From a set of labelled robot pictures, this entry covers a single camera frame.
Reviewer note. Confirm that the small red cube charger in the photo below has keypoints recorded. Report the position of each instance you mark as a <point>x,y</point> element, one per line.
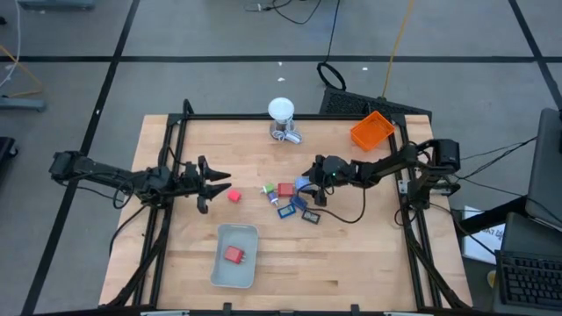
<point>234,196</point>

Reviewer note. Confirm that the square red charger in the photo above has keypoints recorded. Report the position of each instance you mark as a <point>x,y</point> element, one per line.
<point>285,189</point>

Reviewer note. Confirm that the light blue charger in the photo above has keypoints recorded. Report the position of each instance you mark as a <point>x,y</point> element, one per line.
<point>301,182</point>

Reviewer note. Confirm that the black display device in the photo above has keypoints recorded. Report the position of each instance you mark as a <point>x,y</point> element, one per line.
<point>311,217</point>

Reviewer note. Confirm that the black aluminium table frame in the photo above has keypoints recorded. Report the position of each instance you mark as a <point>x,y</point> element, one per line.
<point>263,117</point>

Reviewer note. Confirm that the black perforated panel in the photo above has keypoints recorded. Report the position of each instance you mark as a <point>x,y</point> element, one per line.
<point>351,103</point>

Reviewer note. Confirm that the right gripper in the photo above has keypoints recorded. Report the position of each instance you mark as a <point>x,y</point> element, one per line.
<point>333,171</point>

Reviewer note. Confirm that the silver aluminium bar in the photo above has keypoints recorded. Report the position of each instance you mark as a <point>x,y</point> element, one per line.
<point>408,313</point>
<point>164,313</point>

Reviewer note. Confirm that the white mushroom lamp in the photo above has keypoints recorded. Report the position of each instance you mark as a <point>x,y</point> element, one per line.
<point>281,109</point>

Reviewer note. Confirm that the orange plastic bin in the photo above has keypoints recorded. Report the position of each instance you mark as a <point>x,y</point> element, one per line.
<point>372,131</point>

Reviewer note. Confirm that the black floor equipment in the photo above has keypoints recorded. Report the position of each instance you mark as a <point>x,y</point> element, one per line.
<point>6,147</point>

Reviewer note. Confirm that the red wall charger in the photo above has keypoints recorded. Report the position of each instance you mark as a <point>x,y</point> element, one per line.
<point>234,255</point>

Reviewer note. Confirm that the white paper sheet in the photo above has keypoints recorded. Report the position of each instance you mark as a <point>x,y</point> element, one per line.
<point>483,246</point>

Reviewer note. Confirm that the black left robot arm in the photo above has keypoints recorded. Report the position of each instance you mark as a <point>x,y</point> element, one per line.
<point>101,169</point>

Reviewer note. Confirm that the black keyboard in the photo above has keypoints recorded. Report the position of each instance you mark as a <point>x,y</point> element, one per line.
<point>531,276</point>

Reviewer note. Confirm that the black bar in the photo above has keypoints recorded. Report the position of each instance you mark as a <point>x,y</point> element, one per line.
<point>492,217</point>

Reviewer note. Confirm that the black frame bracket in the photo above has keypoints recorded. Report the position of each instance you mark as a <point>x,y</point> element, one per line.
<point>227,308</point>
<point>355,309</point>

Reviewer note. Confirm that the grey stand foot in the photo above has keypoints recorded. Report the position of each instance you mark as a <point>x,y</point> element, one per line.
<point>22,104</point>
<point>57,4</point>

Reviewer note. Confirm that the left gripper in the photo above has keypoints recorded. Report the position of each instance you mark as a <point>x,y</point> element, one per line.
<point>189,182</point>

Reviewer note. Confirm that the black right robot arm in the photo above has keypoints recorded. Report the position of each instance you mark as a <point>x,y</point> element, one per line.
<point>386,164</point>

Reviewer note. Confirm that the grey plastic bin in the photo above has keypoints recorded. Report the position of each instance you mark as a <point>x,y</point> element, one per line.
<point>232,274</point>

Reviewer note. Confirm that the green and white charger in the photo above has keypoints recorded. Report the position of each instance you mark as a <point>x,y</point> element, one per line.
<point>268,188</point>

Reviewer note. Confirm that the yellow round object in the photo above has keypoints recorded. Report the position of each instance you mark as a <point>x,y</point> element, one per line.
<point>491,277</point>

